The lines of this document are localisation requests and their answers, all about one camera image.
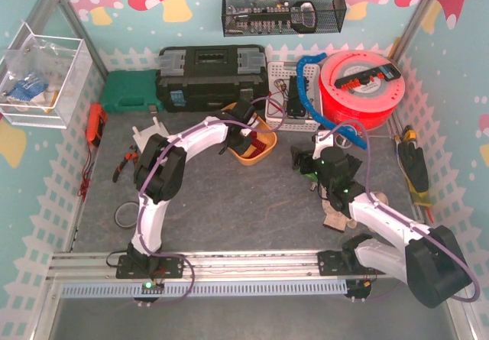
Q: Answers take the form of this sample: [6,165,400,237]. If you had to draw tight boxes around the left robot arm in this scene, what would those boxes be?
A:
[127,100,255,269]

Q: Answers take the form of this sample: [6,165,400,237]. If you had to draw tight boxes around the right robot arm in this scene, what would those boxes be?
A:
[290,144,475,308]

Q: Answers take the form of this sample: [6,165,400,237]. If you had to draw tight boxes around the orange plastic bin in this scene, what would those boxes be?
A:
[228,112,277,167]

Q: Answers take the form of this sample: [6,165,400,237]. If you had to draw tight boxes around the black ribbed block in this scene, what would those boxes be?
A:
[346,154,362,180]

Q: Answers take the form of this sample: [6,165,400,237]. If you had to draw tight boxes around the beige work glove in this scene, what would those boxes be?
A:
[320,190,390,233]

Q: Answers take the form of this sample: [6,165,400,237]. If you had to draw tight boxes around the white perforated basket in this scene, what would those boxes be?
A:
[265,61,322,132]

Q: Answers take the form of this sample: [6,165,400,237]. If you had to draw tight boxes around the black toolbox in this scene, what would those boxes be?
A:
[155,44,269,112]

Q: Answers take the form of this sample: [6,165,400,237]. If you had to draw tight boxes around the orange filament spool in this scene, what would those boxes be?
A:
[319,50,405,130]

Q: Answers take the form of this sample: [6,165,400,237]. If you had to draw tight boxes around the orange black pliers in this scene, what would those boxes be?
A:
[112,145,138,183]

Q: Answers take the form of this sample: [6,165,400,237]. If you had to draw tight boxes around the black yellow work glove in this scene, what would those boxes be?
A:
[397,141,432,206]

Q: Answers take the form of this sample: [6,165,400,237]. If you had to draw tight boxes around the green tool case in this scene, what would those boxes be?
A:
[100,70,164,113]

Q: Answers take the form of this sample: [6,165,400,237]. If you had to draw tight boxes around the black terminal strip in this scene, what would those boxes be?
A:
[334,63,401,91]

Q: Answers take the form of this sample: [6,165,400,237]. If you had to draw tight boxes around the brown tape roll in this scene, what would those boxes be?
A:
[113,201,138,229]

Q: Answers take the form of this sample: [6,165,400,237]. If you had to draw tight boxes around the orange multimeter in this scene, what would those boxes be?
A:
[86,103,107,148]

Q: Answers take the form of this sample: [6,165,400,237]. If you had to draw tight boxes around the clear acrylic box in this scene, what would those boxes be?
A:
[1,23,92,129]

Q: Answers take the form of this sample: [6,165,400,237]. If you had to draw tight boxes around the blue white glove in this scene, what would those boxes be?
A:
[7,73,48,103]

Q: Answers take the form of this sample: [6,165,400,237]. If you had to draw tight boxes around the black metal bracket plate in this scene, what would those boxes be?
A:
[287,76,306,118]

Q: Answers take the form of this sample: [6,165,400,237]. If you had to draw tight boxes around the red test lead wire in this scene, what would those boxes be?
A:
[268,92,288,118]

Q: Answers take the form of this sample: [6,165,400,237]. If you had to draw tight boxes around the blue corrugated hose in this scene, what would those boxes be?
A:
[296,52,368,150]

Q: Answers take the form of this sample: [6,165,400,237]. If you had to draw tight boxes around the aluminium front rail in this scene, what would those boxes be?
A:
[47,250,377,281]

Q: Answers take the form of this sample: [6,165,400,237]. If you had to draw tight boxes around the black wire mesh basket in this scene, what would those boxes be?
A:
[222,0,347,37]

